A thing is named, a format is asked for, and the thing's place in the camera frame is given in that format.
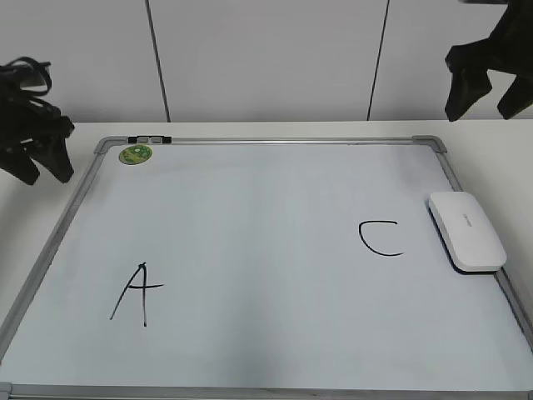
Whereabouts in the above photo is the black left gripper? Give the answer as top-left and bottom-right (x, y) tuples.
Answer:
(1, 57), (74, 186)

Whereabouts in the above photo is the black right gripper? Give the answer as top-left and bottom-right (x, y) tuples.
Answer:
(445, 1), (533, 122)

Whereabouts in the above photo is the white whiteboard eraser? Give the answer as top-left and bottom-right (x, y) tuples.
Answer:
(428, 192), (507, 274)

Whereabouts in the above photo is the green round sticker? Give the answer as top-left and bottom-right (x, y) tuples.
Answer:
(118, 145), (152, 166)

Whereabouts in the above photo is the grey framed whiteboard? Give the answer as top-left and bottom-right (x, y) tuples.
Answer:
(1, 136), (532, 399)

